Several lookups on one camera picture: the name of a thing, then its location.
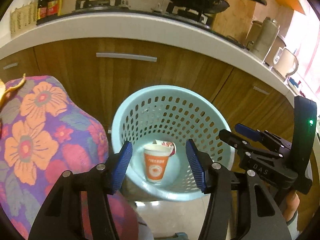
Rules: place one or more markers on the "steel thermos bottle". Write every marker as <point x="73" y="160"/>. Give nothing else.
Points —
<point x="268" y="33"/>

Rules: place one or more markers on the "red paper cup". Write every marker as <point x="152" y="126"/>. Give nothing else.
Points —
<point x="168" y="144"/>

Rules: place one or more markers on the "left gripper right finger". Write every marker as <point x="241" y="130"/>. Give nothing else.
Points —
<point x="257" y="216"/>

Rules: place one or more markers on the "black gas stove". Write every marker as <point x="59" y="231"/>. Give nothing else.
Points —
<point x="184" y="15"/>

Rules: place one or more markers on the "orange paper cup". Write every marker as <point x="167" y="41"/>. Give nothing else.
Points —
<point x="156" y="158"/>

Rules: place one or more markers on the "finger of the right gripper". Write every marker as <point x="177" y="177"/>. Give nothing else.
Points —
<point x="240" y="144"/>
<point x="247" y="132"/>

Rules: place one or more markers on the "dark soy sauce bottle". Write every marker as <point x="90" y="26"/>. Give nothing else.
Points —
<point x="54" y="7"/>

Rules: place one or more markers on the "white electric kettle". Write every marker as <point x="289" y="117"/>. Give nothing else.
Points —
<point x="285" y="62"/>

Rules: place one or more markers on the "floral tablecloth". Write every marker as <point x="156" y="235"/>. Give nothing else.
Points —
<point x="58" y="180"/>

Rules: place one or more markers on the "wooden cutting board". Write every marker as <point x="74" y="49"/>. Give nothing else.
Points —
<point x="236" y="20"/>

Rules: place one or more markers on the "light blue trash basket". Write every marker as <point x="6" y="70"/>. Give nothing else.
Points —
<point x="172" y="114"/>

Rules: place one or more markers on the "orange peel pale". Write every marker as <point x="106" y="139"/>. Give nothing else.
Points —
<point x="4" y="91"/>

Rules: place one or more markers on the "beige utensil basket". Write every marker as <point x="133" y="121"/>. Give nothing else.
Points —
<point x="23" y="19"/>

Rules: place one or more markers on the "person's right hand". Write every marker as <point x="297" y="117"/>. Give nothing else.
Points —
<point x="292" y="204"/>

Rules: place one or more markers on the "wooden kitchen cabinet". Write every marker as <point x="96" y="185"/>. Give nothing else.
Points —
<point x="99" y="73"/>

